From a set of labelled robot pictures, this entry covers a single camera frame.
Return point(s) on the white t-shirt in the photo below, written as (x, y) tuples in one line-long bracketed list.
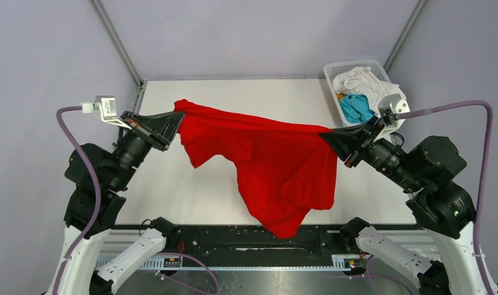
[(361, 80)]

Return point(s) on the teal t-shirt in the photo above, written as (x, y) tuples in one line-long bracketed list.
[(355, 108)]

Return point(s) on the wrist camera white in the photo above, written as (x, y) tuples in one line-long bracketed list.
[(106, 109), (388, 108)]

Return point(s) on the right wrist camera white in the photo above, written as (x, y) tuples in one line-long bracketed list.
[(388, 108)]

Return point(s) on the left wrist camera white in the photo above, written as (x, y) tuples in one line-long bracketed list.
[(106, 109)]

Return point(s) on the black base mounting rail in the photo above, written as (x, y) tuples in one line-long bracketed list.
[(237, 246)]

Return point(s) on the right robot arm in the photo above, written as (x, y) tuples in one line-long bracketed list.
[(440, 206)]

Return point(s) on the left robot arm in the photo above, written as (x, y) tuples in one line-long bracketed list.
[(99, 177)]

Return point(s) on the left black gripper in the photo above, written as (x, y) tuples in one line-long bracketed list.
[(160, 129)]

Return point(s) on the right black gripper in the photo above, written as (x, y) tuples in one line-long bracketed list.
[(346, 140)]

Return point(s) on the white plastic laundry basket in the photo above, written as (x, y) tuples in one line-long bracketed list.
[(333, 69)]

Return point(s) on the red t-shirt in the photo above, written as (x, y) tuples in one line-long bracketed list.
[(283, 170)]

